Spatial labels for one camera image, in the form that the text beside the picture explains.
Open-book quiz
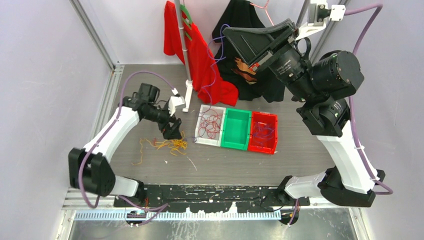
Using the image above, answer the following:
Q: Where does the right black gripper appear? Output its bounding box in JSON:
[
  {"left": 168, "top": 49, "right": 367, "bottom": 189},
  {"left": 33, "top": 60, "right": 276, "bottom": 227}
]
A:
[{"left": 222, "top": 17, "right": 319, "bottom": 102}]

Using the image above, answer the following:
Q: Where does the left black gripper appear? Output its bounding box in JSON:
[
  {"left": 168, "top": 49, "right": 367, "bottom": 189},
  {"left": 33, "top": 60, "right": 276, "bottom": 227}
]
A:
[{"left": 143, "top": 102, "right": 183, "bottom": 140}]

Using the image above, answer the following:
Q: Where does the colourful wire bundle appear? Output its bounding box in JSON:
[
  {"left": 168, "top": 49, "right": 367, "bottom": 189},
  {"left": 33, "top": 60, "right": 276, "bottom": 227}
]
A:
[{"left": 131, "top": 130, "right": 189, "bottom": 166}]

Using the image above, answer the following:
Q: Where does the purple wire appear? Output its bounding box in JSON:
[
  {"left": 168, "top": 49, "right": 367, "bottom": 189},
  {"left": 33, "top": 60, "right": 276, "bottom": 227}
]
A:
[
  {"left": 185, "top": 23, "right": 231, "bottom": 143},
  {"left": 253, "top": 120, "right": 276, "bottom": 145}
]

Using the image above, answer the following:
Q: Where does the red wire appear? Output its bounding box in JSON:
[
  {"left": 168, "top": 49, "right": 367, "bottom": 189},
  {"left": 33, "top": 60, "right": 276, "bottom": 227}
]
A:
[{"left": 198, "top": 109, "right": 223, "bottom": 140}]

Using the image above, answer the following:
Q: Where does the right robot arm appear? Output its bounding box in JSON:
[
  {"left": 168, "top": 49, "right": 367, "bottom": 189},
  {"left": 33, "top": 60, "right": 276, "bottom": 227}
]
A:
[{"left": 222, "top": 19, "right": 385, "bottom": 208}]

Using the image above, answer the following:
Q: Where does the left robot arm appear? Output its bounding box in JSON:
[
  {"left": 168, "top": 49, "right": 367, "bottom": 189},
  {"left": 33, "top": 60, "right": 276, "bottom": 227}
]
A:
[{"left": 68, "top": 83, "right": 186, "bottom": 207}]

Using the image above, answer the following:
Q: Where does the pink clothes hanger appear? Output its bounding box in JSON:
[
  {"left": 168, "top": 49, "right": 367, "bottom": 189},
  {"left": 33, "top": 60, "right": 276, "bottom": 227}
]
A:
[{"left": 250, "top": 0, "right": 274, "bottom": 26}]

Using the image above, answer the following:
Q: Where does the white plastic bin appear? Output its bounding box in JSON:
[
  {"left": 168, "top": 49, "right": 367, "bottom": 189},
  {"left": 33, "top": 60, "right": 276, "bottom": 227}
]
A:
[{"left": 194, "top": 104, "right": 227, "bottom": 147}]

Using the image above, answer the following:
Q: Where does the black printed t-shirt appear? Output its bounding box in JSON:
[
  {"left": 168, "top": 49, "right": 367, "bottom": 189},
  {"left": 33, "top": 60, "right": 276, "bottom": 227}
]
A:
[{"left": 212, "top": 0, "right": 286, "bottom": 103}]

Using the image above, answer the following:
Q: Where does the red t-shirt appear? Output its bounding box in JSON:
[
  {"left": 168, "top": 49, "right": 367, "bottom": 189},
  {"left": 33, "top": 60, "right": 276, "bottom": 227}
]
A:
[{"left": 163, "top": 0, "right": 239, "bottom": 106}]

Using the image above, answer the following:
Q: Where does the right metal rack pole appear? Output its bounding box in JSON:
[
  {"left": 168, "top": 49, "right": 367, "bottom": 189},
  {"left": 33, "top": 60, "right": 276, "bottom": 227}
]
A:
[{"left": 296, "top": 0, "right": 310, "bottom": 27}]

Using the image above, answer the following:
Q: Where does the green clothes hanger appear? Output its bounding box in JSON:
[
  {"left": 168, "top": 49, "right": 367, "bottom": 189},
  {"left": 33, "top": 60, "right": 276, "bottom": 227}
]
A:
[{"left": 179, "top": 4, "right": 193, "bottom": 41}]

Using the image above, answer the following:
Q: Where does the green plastic bin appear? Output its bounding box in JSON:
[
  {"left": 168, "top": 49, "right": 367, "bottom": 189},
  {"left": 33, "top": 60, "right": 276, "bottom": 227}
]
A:
[{"left": 220, "top": 108, "right": 252, "bottom": 151}]

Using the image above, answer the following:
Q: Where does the metal clothes rack pole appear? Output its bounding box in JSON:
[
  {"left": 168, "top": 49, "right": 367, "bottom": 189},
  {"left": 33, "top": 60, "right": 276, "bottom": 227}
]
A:
[{"left": 174, "top": 0, "right": 193, "bottom": 84}]

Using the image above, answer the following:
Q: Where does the red plastic bin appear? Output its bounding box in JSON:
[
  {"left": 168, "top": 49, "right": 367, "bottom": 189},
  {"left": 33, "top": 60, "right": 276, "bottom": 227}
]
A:
[{"left": 247, "top": 111, "right": 278, "bottom": 155}]

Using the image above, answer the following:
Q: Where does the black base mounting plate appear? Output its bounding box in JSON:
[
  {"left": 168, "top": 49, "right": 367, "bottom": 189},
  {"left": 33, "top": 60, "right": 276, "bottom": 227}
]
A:
[{"left": 114, "top": 184, "right": 310, "bottom": 214}]

